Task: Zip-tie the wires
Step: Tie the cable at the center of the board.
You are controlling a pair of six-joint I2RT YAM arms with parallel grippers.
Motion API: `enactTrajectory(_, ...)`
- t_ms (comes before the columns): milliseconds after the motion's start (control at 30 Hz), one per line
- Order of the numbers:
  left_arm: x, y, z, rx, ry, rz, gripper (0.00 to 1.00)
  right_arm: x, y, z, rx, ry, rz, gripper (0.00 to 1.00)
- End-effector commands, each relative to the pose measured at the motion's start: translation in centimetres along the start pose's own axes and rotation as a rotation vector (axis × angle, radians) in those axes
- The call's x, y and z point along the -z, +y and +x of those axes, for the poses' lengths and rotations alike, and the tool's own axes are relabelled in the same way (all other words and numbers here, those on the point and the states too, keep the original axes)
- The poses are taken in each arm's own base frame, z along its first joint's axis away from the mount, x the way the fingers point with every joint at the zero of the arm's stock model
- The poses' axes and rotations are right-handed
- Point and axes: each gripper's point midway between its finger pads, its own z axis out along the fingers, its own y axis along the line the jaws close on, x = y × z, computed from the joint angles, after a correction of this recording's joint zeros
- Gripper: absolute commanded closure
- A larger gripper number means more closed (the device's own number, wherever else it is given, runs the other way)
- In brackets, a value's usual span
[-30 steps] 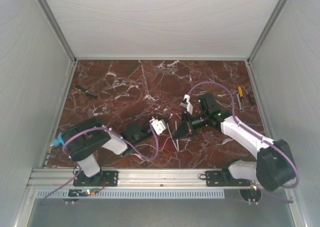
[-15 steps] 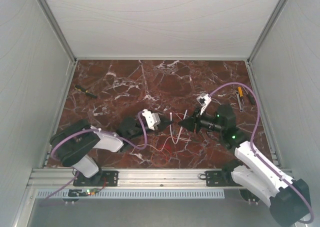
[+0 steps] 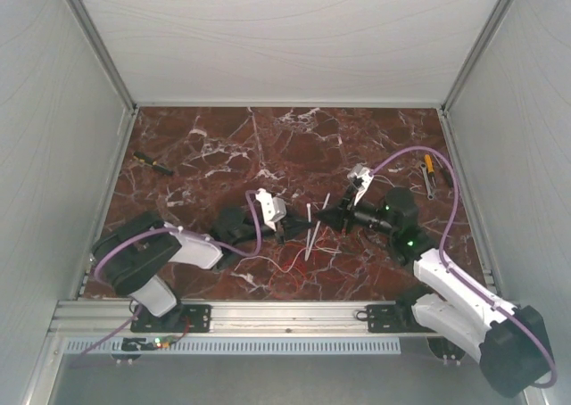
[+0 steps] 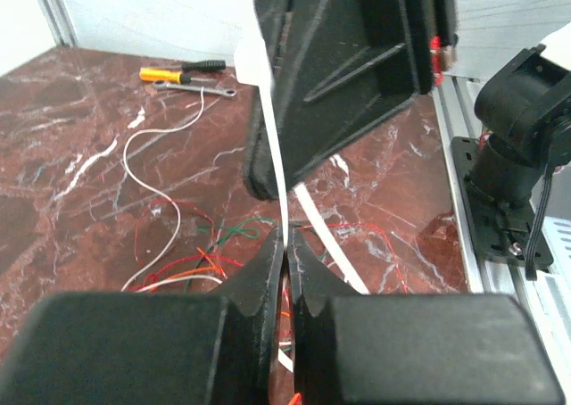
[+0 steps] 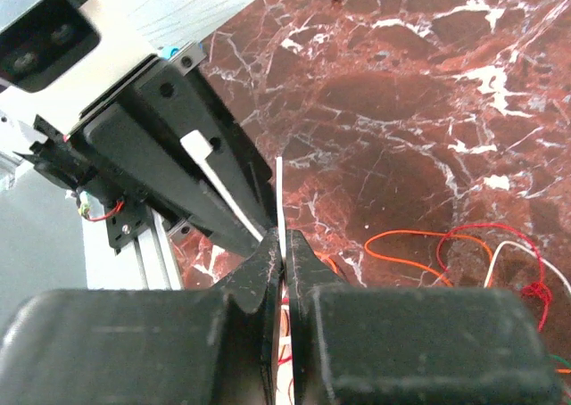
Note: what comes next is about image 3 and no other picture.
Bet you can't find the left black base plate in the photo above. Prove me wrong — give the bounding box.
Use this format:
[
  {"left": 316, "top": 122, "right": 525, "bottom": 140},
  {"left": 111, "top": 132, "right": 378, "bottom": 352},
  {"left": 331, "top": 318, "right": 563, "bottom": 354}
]
[{"left": 130, "top": 303, "right": 212, "bottom": 334}]

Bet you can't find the orange wire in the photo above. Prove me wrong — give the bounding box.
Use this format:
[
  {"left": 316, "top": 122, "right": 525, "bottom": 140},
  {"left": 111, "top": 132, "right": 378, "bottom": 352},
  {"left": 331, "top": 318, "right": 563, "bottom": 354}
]
[{"left": 276, "top": 230, "right": 349, "bottom": 285}]

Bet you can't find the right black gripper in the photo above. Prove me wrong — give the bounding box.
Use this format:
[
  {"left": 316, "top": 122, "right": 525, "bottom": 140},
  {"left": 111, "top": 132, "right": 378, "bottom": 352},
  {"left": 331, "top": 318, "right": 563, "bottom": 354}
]
[{"left": 312, "top": 187, "right": 396, "bottom": 239}]

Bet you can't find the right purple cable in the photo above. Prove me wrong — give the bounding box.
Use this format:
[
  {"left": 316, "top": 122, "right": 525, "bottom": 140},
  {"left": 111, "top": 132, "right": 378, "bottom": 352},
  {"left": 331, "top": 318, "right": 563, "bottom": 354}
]
[{"left": 369, "top": 145, "right": 559, "bottom": 388}]

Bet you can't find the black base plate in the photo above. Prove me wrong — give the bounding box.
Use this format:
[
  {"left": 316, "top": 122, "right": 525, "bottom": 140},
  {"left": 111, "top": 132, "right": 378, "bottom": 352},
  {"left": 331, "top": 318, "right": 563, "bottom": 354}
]
[
  {"left": 130, "top": 303, "right": 212, "bottom": 334},
  {"left": 365, "top": 303, "right": 427, "bottom": 334}
]

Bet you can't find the purple cable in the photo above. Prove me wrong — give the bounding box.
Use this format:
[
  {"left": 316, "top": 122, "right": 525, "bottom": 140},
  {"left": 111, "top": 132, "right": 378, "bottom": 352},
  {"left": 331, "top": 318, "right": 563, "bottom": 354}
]
[
  {"left": 369, "top": 145, "right": 559, "bottom": 388},
  {"left": 70, "top": 189, "right": 264, "bottom": 368}
]

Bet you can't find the slotted grey cable duct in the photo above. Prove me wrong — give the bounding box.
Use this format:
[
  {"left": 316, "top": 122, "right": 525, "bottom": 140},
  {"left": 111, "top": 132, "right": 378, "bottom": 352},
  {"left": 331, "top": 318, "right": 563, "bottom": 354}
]
[{"left": 61, "top": 338, "right": 401, "bottom": 355}]

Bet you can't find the long white zip tie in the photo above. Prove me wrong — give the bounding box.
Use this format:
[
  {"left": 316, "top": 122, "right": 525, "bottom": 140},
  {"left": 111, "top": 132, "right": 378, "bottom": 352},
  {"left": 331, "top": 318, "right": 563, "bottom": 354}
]
[{"left": 304, "top": 193, "right": 331, "bottom": 261}]

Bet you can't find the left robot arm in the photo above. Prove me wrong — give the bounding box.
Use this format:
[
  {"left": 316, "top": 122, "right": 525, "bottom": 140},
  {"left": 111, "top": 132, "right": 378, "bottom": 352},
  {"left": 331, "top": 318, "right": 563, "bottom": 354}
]
[{"left": 91, "top": 206, "right": 312, "bottom": 332}]

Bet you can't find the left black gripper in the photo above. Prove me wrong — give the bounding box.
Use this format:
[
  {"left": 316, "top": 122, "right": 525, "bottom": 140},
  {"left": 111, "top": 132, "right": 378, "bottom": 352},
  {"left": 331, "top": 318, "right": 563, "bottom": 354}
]
[{"left": 231, "top": 209, "right": 317, "bottom": 248}]

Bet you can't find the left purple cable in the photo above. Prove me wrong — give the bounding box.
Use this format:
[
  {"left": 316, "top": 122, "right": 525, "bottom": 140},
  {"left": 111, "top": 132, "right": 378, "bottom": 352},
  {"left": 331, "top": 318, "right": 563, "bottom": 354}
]
[{"left": 70, "top": 189, "right": 264, "bottom": 368}]

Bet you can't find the aluminium front rail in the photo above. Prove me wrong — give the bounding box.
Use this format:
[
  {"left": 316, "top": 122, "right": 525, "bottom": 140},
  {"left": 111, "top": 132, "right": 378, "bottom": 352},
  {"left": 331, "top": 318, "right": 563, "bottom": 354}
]
[{"left": 48, "top": 300, "right": 369, "bottom": 337}]

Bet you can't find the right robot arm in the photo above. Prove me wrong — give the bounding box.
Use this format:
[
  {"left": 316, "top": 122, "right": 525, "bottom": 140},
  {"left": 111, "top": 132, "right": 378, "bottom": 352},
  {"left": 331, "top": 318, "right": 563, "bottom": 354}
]
[{"left": 316, "top": 187, "right": 558, "bottom": 398}]

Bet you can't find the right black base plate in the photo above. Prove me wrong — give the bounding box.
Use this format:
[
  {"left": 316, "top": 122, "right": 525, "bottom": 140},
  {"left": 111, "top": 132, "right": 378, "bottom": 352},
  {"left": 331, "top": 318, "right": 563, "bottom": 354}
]
[{"left": 365, "top": 303, "right": 427, "bottom": 334}]

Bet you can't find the silver wrench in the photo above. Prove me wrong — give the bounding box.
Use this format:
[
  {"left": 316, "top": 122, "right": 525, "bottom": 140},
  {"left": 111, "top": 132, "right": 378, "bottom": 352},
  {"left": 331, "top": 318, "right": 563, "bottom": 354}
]
[{"left": 420, "top": 162, "right": 434, "bottom": 201}]

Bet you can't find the yellow handled screwdriver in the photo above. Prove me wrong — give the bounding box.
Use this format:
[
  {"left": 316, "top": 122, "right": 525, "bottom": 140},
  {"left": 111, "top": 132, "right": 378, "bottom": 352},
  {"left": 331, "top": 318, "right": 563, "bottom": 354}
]
[{"left": 424, "top": 154, "right": 434, "bottom": 174}]

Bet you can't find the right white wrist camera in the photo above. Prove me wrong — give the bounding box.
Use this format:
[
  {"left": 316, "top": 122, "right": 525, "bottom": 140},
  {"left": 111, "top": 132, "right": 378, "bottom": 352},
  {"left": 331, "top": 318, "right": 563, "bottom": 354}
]
[{"left": 347, "top": 164, "right": 374, "bottom": 205}]

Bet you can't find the white wire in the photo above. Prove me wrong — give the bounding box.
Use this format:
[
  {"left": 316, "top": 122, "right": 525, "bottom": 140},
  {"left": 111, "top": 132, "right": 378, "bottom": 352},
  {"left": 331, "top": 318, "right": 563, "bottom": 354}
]
[{"left": 234, "top": 237, "right": 344, "bottom": 276}]

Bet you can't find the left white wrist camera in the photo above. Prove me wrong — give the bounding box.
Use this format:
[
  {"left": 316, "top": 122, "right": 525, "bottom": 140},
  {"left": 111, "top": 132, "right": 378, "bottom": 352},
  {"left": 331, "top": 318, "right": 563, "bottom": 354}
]
[{"left": 255, "top": 188, "right": 286, "bottom": 229}]

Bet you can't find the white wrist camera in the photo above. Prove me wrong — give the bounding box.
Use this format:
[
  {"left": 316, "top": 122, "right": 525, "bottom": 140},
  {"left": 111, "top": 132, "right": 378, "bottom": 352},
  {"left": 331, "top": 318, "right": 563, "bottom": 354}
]
[
  {"left": 347, "top": 164, "right": 374, "bottom": 205},
  {"left": 255, "top": 188, "right": 286, "bottom": 229}
]

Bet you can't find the small circuit board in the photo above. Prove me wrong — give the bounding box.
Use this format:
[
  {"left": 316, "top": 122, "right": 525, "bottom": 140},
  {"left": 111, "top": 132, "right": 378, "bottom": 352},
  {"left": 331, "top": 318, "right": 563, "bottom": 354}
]
[{"left": 152, "top": 335, "right": 178, "bottom": 349}]

